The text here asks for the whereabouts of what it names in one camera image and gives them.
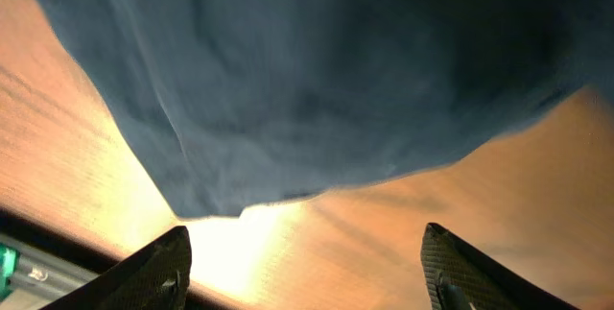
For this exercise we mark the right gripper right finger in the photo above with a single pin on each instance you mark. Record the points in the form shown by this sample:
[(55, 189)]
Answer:
[(461, 277)]

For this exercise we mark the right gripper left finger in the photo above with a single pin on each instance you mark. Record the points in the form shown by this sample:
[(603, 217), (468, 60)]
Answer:
[(156, 277)]

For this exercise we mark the dark navy blue shorts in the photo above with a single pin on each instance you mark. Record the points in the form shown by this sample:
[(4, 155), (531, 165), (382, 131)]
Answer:
[(231, 103)]

